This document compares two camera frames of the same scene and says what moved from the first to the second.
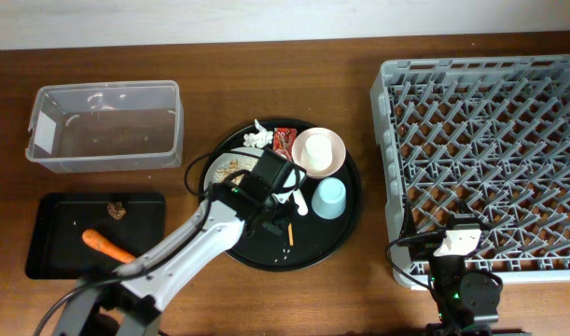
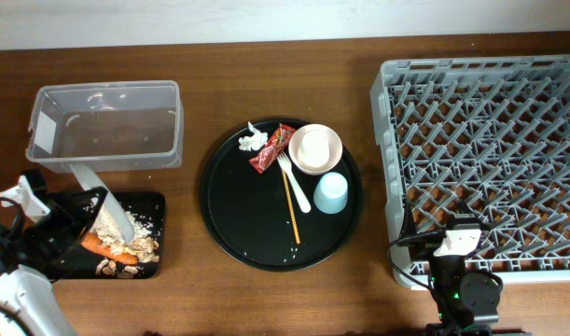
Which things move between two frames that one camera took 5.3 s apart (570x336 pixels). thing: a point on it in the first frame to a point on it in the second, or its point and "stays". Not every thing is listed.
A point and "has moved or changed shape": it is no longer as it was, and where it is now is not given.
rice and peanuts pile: x=233 y=163 to x=139 y=245
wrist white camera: x=284 y=196 to x=23 y=196
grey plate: x=234 y=160 to x=90 y=181
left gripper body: x=270 y=201 to x=53 y=234
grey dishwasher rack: x=497 y=140 stays
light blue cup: x=329 y=199 has moved or changed shape
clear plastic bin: x=107 y=126 stays
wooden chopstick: x=290 y=234 to x=295 y=227
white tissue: x=260 y=138 has moved or changed shape
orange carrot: x=106 y=248 stays
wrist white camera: x=459 y=242 stays
